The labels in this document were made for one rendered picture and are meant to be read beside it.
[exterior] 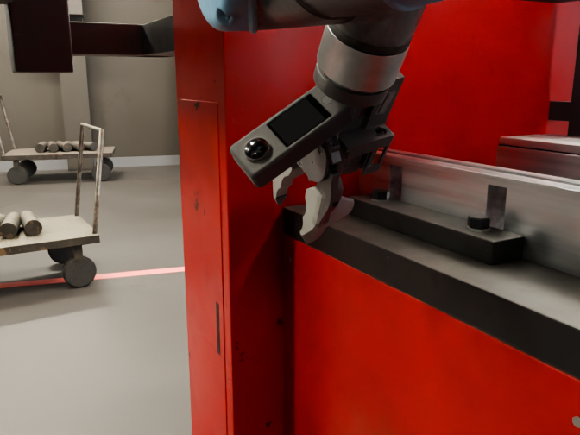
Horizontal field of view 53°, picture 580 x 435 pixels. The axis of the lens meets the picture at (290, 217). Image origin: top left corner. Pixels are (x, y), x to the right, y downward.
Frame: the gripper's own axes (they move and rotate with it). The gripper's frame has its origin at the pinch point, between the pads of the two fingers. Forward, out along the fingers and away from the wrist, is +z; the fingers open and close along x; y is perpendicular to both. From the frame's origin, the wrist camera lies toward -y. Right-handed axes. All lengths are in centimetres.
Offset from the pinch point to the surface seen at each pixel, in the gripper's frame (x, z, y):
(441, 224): -7.4, 1.8, 19.2
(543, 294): -22.9, -6.7, 14.9
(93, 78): 544, 408, 155
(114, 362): 71, 169, 3
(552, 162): -3, 6, 52
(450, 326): -19.1, 2.4, 10.4
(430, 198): -0.8, 5.9, 25.3
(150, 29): 75, 25, 16
